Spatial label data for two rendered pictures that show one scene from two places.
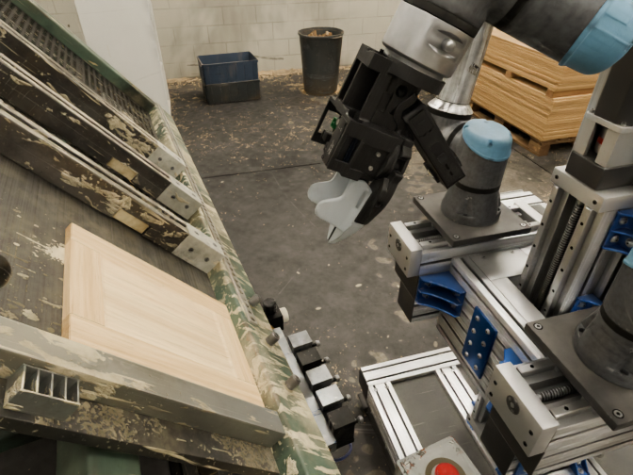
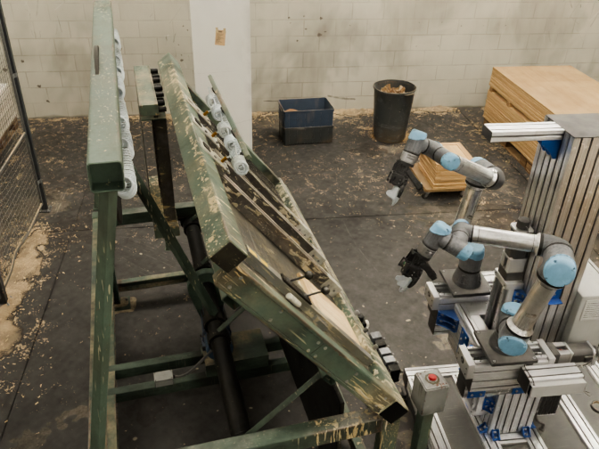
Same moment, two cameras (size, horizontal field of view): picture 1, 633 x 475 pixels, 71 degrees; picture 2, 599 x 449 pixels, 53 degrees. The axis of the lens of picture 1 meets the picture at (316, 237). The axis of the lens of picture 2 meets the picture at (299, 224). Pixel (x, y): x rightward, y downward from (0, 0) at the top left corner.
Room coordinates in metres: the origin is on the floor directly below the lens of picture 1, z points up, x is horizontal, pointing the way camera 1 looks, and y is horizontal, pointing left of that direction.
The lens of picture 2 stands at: (-1.67, 0.17, 2.98)
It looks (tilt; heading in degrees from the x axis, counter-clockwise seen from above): 32 degrees down; 7
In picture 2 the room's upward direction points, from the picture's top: 2 degrees clockwise
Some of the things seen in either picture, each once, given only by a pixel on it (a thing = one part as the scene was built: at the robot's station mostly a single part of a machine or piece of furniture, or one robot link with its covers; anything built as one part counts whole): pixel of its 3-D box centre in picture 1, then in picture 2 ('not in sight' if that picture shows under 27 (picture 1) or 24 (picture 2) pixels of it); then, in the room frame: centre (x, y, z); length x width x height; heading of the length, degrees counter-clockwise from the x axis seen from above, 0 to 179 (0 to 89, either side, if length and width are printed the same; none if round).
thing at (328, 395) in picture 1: (306, 376); (377, 353); (0.73, 0.03, 0.69); 0.50 x 0.14 x 0.24; 24
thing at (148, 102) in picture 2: not in sight; (156, 150); (1.56, 1.48, 1.38); 0.70 x 0.15 x 0.85; 24
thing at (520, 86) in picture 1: (511, 67); (575, 135); (4.78, -2.05, 0.39); 2.46 x 1.05 x 0.78; 16
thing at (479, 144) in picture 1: (480, 152); (471, 254); (1.00, -0.40, 1.20); 0.13 x 0.12 x 0.14; 33
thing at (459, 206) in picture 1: (473, 194); (468, 273); (0.99, -0.41, 1.09); 0.15 x 0.15 x 0.10
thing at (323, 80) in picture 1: (320, 61); (391, 111); (5.25, -0.05, 0.33); 0.52 x 0.51 x 0.65; 16
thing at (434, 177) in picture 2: not in sight; (440, 168); (4.06, -0.58, 0.20); 0.61 x 0.53 x 0.40; 16
